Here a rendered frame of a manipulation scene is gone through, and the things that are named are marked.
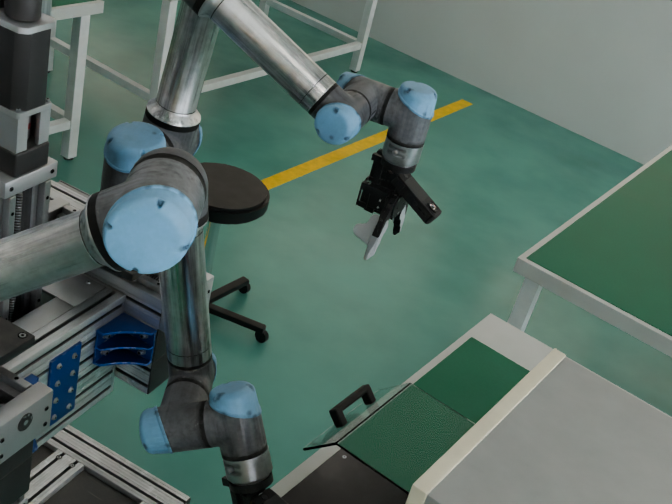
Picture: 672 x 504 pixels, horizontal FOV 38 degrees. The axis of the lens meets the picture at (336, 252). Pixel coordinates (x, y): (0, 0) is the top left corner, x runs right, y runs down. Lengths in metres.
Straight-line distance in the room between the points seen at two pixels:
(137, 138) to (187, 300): 0.51
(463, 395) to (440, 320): 1.63
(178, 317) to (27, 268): 0.28
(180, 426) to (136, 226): 0.39
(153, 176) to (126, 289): 0.73
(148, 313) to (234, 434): 0.57
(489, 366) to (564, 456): 1.13
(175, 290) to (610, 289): 1.76
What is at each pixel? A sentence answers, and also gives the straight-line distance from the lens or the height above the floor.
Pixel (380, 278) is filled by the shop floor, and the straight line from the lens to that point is 4.10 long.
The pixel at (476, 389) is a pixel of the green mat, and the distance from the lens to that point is 2.38.
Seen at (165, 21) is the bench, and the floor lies 0.58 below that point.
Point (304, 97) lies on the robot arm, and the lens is 1.75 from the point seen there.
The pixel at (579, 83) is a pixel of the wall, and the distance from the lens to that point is 6.23.
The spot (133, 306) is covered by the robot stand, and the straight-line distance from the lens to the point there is 2.06.
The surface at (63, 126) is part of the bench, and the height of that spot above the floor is 0.18.
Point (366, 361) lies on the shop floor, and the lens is 3.61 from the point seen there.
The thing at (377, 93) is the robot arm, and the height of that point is 1.48.
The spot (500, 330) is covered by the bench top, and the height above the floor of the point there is 0.75.
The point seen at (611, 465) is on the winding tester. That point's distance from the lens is 1.39.
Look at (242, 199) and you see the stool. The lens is 3.27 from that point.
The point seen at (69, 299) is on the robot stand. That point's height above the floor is 0.94.
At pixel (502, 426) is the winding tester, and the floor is 1.32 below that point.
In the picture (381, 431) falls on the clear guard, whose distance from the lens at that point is 1.68.
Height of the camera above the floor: 2.14
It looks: 31 degrees down
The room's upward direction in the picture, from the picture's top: 15 degrees clockwise
